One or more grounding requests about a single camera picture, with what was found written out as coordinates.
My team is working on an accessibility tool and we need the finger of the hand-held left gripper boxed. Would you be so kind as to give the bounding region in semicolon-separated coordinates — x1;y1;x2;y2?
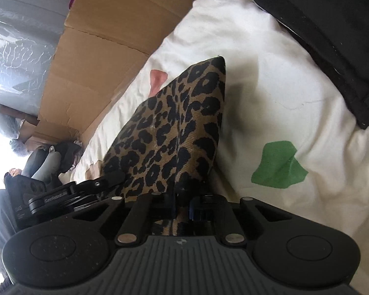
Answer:
75;170;126;196

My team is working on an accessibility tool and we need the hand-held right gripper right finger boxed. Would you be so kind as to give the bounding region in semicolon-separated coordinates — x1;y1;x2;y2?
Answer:
188;194;292;247

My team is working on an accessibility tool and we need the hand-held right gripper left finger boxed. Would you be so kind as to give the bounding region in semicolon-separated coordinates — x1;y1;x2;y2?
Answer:
71;187;177;247

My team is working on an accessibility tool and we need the leopard print garment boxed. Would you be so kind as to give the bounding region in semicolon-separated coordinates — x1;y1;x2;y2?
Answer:
100;56;227;237

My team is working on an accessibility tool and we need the black frilly cloth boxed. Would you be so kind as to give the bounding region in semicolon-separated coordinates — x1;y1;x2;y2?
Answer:
54;141;82;173

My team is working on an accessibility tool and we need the white fluffy pillow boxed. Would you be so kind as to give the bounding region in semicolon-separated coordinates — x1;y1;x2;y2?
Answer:
0;101;28;157

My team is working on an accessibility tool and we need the cream bear printed blanket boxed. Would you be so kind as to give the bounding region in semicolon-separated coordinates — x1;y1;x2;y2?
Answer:
71;0;369;283

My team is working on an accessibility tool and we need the brown cardboard sheet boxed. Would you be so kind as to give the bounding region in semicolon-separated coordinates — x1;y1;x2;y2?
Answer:
18;0;228;148

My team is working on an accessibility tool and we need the grey plastic-wrapped mattress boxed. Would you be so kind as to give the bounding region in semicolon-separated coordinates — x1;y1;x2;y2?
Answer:
0;0;80;117

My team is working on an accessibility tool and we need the black folded garment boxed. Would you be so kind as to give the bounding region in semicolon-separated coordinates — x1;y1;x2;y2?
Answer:
248;0;369;130

